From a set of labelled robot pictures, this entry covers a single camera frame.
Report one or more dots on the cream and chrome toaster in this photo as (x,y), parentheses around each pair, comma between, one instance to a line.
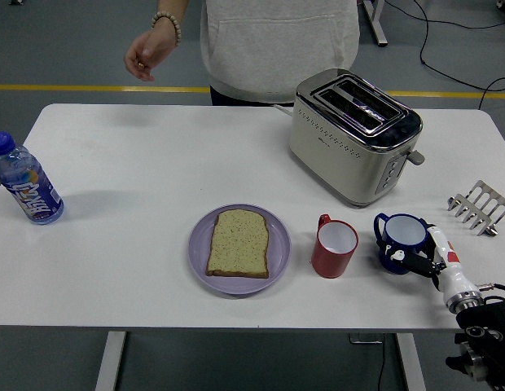
(338,163)

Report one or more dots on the plastic bottle with blue label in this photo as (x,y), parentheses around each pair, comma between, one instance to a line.
(32,195)

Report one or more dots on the red enamel cup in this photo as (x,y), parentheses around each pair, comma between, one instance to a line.
(330,262)

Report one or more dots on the white background desk leg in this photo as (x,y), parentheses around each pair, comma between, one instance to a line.
(378,28)

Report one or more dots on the slice of toast bread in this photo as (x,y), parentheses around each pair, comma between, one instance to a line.
(238,244)

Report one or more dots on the white table leg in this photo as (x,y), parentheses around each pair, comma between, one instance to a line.
(411,366)
(110,362)

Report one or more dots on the white caster foot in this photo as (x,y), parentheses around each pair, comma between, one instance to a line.
(503,3)

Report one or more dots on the grey under-table bracket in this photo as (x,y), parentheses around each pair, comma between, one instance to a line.
(364,339)

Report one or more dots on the blue enamel cup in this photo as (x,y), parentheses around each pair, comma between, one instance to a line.
(405,230)

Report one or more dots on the purple round plate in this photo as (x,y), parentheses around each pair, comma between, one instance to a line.
(279,244)

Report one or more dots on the silver metal toast rack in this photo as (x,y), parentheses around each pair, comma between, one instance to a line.
(481,187)

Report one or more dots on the person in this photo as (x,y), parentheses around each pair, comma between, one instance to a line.
(277,40)

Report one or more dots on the person's right hand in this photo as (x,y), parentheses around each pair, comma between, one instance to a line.
(148,53)

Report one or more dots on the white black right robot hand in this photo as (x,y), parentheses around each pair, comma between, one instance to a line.
(452,273)

